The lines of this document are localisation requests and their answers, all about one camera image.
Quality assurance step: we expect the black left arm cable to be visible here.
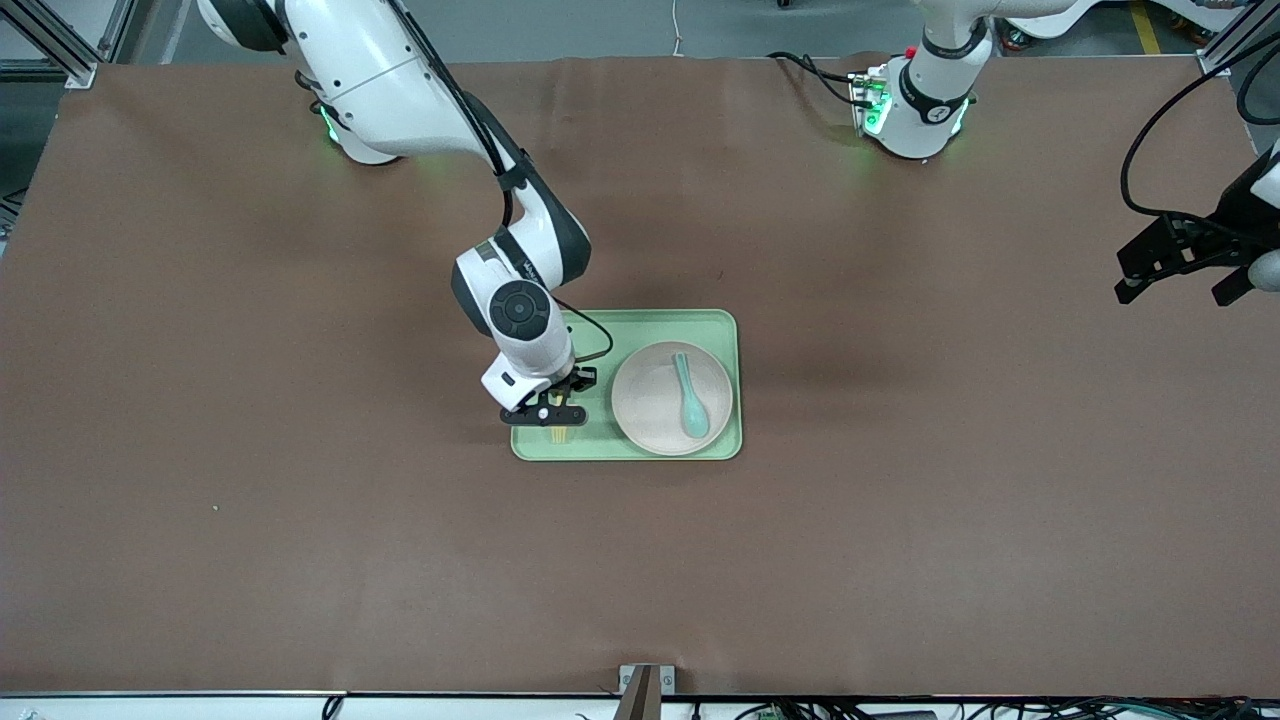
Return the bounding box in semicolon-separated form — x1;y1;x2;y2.
1120;35;1280;246

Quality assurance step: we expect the brown table cloth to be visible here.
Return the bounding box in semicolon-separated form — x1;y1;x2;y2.
0;52;1280;699

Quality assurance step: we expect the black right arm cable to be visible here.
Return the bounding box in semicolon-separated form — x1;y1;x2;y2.
390;0;614;363

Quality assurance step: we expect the teal plastic spoon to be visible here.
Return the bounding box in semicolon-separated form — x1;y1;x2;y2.
672;351;712;441

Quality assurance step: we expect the black arm base cable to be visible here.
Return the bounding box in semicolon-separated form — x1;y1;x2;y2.
766;50;873;107

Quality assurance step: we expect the aluminium frame post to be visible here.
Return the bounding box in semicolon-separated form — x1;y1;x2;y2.
0;0;101;89
1198;0;1280;79

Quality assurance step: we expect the light green plastic tray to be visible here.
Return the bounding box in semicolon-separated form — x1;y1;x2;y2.
508;309;743;462

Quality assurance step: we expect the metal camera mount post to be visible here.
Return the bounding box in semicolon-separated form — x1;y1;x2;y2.
618;664;677;720

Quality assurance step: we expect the beige round plate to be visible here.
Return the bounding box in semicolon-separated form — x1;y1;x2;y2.
611;341;734;457

